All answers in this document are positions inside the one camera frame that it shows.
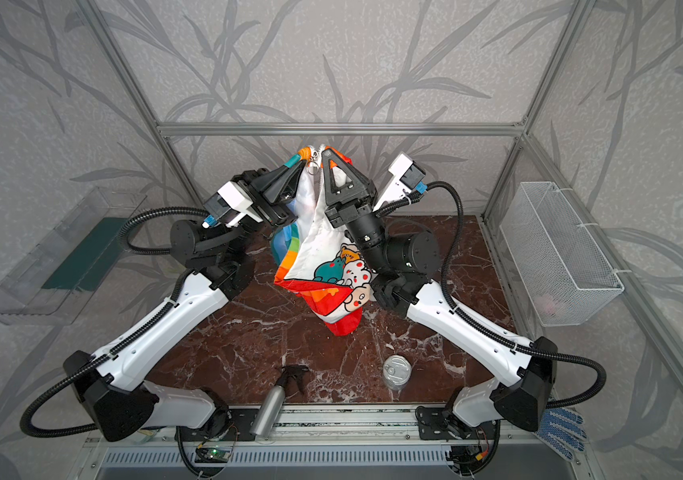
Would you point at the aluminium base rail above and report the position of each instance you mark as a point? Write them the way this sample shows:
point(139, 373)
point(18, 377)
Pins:
point(368, 435)

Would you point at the blue white work glove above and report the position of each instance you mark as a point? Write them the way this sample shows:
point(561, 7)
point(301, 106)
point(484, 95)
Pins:
point(562, 430)

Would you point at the green circuit board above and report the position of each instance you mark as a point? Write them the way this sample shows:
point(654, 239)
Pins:
point(213, 455)

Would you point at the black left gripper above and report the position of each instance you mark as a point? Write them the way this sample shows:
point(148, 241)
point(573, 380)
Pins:
point(263, 192)

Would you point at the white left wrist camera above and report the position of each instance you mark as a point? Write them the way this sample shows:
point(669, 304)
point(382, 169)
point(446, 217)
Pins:
point(229, 206)

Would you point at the white wire mesh basket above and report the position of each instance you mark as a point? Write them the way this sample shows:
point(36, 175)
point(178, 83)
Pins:
point(555, 253)

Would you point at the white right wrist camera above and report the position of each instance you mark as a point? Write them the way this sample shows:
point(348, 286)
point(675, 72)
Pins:
point(406, 178)

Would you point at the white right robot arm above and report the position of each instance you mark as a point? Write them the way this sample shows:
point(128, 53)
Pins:
point(403, 267)

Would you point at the silver spray bottle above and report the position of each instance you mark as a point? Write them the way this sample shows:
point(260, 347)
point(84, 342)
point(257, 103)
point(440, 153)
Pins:
point(273, 403)

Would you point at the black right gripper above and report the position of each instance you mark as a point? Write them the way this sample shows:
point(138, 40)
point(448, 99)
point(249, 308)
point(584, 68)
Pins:
point(348, 203)

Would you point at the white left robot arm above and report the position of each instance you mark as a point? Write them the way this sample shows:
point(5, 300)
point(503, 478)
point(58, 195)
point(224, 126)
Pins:
point(212, 245)

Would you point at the red white rainbow kids jacket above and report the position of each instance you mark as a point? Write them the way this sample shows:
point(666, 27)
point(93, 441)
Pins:
point(316, 261)

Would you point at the aluminium cage frame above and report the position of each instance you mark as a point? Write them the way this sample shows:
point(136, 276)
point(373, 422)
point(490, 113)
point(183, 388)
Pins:
point(638, 301)

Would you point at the clear plastic wall shelf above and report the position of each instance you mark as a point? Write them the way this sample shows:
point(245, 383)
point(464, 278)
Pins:
point(53, 283)

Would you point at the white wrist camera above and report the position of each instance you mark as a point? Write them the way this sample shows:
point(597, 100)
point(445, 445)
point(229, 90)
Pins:
point(229, 206)
point(406, 178)

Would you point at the pink object in basket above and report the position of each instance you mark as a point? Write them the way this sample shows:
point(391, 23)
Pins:
point(548, 306)

